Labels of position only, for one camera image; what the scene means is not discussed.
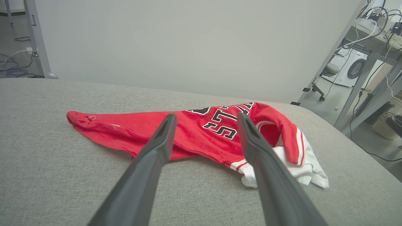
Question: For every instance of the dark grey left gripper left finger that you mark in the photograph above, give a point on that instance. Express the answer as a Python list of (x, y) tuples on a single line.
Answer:
[(147, 175)]

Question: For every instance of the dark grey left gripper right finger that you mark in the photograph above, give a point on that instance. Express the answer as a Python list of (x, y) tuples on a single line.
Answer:
[(276, 188)]

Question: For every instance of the red and white jersey garment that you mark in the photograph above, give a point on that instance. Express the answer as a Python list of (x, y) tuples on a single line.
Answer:
[(194, 135)]

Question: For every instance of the beige plastic laundry basket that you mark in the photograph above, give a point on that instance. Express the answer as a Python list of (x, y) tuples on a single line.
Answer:
[(384, 128)]

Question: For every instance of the white washing machine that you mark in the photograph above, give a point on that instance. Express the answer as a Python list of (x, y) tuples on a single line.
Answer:
[(340, 75)]

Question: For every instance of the grey office chair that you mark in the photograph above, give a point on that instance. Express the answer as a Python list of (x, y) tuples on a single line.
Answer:
[(331, 68)]

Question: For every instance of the white partition panel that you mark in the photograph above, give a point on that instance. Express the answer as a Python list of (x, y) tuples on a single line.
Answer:
[(188, 47)]

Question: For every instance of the grey cluttered desk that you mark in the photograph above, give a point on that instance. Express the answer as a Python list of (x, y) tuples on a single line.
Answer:
[(361, 81)]

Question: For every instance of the white power strip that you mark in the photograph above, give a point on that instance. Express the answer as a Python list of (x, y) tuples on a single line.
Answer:
[(31, 51)]

